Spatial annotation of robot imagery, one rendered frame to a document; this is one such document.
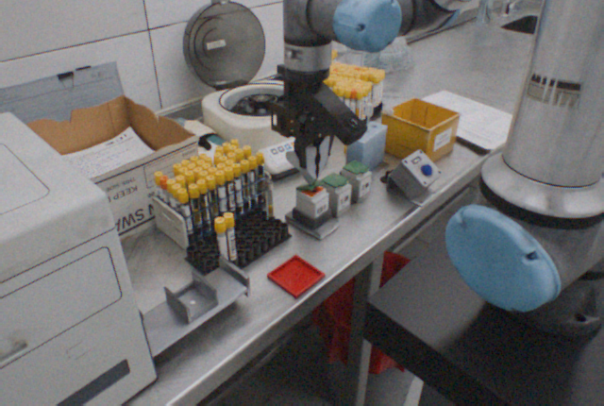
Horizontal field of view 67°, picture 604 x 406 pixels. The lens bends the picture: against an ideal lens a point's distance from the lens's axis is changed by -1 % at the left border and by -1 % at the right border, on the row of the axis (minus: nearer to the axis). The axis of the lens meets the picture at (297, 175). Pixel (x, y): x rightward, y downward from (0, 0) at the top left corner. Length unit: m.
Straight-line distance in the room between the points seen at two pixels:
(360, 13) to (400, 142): 0.56
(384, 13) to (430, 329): 0.40
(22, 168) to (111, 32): 0.65
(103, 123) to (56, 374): 0.66
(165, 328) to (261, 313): 0.14
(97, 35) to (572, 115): 0.95
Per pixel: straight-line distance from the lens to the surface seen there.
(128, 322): 0.58
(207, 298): 0.70
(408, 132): 1.08
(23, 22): 1.09
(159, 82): 1.24
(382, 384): 1.46
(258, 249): 0.81
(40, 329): 0.53
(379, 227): 0.89
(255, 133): 1.00
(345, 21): 0.60
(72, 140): 1.10
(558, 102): 0.43
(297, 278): 0.78
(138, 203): 0.88
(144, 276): 0.82
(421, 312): 0.65
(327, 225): 0.86
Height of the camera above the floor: 1.42
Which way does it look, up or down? 32 degrees down
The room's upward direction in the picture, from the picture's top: straight up
